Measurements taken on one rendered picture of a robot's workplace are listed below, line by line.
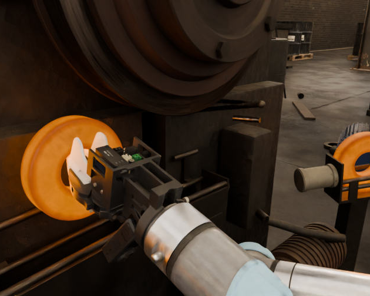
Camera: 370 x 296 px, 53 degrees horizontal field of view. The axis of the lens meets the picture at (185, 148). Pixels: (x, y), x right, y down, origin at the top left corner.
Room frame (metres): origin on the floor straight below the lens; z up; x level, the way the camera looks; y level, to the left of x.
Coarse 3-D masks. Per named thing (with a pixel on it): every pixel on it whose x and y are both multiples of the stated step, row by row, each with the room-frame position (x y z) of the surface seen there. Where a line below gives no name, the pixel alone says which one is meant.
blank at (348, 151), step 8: (352, 136) 0.87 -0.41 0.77; (360, 136) 0.85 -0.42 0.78; (368, 136) 0.85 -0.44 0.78; (344, 144) 0.86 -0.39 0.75; (352, 144) 0.84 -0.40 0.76; (360, 144) 0.85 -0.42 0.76; (368, 144) 0.85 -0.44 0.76; (336, 152) 0.87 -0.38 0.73; (344, 152) 0.84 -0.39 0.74; (352, 152) 0.84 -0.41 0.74; (360, 152) 0.85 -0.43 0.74; (344, 160) 0.84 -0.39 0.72; (352, 160) 0.84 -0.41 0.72; (344, 168) 0.84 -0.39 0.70; (352, 168) 0.85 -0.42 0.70; (368, 168) 0.88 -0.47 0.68; (344, 176) 0.84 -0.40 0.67; (352, 176) 0.85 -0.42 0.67; (360, 176) 0.85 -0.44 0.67; (344, 184) 0.84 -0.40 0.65
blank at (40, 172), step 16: (48, 128) 0.48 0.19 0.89; (64, 128) 0.48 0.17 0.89; (80, 128) 0.50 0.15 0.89; (96, 128) 0.52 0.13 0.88; (32, 144) 0.47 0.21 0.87; (48, 144) 0.47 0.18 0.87; (64, 144) 0.48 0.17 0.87; (112, 144) 0.54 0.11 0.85; (32, 160) 0.45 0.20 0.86; (48, 160) 0.46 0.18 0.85; (64, 160) 0.48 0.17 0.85; (32, 176) 0.45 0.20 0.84; (48, 176) 0.46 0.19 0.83; (32, 192) 0.44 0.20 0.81; (48, 192) 0.46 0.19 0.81; (64, 192) 0.47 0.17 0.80; (48, 208) 0.45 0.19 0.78; (64, 208) 0.47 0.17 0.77; (80, 208) 0.49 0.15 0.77
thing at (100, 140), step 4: (100, 132) 0.49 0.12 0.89; (96, 136) 0.49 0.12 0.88; (100, 136) 0.49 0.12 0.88; (104, 136) 0.48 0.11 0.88; (96, 140) 0.49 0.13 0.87; (100, 140) 0.49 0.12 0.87; (104, 140) 0.48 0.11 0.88; (92, 144) 0.50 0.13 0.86; (96, 144) 0.49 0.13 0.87; (100, 144) 0.49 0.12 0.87; (104, 144) 0.48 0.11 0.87; (92, 148) 0.50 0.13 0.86; (88, 152) 0.51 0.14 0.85
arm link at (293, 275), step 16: (256, 256) 0.43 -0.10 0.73; (272, 256) 0.45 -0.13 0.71; (288, 272) 0.39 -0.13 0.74; (304, 272) 0.38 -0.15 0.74; (320, 272) 0.38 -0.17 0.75; (336, 272) 0.38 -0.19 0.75; (352, 272) 0.38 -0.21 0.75; (304, 288) 0.36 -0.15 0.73; (320, 288) 0.36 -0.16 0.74; (336, 288) 0.35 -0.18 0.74; (352, 288) 0.35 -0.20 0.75; (368, 288) 0.34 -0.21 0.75
